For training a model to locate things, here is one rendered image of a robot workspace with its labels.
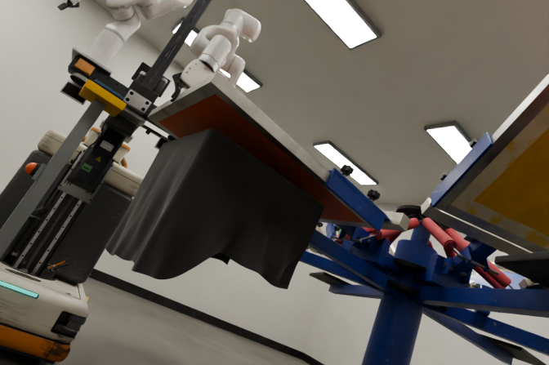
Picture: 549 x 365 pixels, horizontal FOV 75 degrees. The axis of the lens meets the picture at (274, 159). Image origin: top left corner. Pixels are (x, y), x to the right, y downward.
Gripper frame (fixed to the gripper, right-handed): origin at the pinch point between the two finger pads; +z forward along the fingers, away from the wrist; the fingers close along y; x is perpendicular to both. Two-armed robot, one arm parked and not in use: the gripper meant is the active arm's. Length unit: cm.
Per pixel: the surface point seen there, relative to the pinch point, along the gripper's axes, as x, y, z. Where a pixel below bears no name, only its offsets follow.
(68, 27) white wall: -380, 94, -136
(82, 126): -9.5, 17.8, 23.3
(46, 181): -9.3, 15.8, 42.6
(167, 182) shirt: 9.3, -9.1, 26.7
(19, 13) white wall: -380, 137, -112
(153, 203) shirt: 7.5, -9.6, 33.8
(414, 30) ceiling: -58, -130, -204
